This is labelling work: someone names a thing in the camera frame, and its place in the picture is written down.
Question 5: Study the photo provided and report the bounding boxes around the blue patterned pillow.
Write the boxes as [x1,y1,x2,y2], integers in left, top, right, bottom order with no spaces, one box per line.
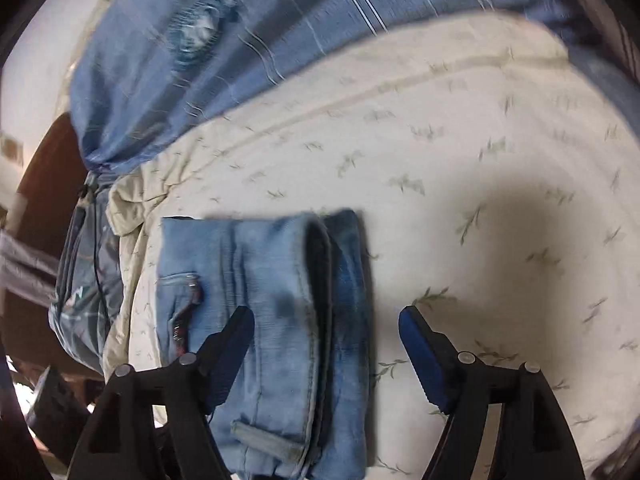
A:
[47,170,126,378]

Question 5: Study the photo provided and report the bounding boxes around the cream leaf-print bedsheet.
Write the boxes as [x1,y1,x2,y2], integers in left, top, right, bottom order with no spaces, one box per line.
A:
[102,12,640,480]

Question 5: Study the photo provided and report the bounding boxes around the grey curtain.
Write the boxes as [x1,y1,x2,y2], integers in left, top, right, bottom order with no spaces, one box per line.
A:
[0,230,61,306]

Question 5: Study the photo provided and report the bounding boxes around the dark wooden headboard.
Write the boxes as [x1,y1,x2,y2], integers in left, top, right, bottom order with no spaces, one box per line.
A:
[0,112,108,381]

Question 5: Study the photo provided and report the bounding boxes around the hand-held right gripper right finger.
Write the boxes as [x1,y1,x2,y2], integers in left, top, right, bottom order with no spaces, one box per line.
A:
[398,305,586,480]

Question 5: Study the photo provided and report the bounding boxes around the black cable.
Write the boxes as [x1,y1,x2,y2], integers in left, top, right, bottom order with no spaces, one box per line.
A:
[77,185,108,306]

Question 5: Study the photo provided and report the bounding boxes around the light blue denim pants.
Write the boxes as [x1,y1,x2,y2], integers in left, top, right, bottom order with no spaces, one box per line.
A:
[156,208,377,480]

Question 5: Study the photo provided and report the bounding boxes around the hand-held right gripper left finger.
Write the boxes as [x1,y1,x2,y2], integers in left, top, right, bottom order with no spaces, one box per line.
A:
[67,305,256,480]

